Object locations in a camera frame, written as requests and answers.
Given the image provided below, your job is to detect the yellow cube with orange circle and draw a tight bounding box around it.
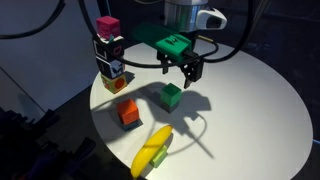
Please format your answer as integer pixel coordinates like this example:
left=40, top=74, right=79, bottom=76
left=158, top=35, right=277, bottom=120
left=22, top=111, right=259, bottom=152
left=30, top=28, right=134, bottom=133
left=100, top=72, right=129, bottom=95

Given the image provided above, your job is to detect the pink cube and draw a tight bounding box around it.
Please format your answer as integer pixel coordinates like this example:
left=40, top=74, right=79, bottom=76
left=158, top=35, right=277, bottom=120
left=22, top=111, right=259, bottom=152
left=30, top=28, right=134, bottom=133
left=95, top=15, right=122, bottom=40

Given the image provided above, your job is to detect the lime green flat block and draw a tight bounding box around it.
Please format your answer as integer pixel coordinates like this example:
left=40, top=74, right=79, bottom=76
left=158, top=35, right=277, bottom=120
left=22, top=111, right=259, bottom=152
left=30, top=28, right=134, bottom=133
left=149, top=144, right=169, bottom=169

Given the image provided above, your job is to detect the orange block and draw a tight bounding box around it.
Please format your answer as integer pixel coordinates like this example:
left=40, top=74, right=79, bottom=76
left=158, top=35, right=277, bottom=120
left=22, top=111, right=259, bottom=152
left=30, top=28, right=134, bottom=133
left=115, top=98, right=140, bottom=126

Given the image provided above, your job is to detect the blue block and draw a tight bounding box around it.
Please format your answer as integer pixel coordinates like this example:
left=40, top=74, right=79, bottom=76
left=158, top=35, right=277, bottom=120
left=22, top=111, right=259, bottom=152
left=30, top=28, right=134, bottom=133
left=120, top=118, right=144, bottom=132

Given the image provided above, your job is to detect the black hanging cable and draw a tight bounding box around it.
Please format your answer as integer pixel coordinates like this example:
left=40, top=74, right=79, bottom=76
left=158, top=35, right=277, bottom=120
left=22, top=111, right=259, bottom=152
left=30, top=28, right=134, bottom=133
left=0, top=0, right=66, bottom=40

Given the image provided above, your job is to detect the black and white picture cube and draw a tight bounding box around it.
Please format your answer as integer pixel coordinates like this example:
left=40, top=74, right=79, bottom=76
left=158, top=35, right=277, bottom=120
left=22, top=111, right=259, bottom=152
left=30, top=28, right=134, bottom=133
left=95, top=55, right=127, bottom=80

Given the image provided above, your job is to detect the grey block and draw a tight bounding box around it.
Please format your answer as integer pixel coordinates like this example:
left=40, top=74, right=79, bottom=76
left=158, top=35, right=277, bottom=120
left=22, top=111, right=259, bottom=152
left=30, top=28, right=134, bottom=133
left=162, top=101, right=180, bottom=114

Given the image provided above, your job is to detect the black cable with gold plug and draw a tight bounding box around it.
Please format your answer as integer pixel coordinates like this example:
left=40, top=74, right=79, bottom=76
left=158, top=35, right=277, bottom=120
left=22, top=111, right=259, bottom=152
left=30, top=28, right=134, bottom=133
left=78, top=0, right=220, bottom=69

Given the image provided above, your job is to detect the black camera cable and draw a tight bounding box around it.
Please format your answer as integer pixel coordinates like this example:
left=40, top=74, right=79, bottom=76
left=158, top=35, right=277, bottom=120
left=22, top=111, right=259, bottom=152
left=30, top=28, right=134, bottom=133
left=199, top=0, right=256, bottom=64

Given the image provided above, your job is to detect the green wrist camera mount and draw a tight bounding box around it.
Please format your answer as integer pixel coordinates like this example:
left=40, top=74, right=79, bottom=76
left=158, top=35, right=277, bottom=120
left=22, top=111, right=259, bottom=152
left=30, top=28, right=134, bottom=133
left=132, top=21, right=193, bottom=63

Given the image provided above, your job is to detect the yellow banana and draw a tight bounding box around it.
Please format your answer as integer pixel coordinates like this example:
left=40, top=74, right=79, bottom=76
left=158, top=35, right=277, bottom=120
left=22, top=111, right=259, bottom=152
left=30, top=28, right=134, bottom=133
left=130, top=124, right=174, bottom=179

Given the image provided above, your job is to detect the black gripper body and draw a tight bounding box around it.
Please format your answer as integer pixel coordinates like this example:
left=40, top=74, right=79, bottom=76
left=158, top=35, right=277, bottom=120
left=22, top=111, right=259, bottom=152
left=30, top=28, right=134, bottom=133
left=166, top=53, right=188, bottom=69

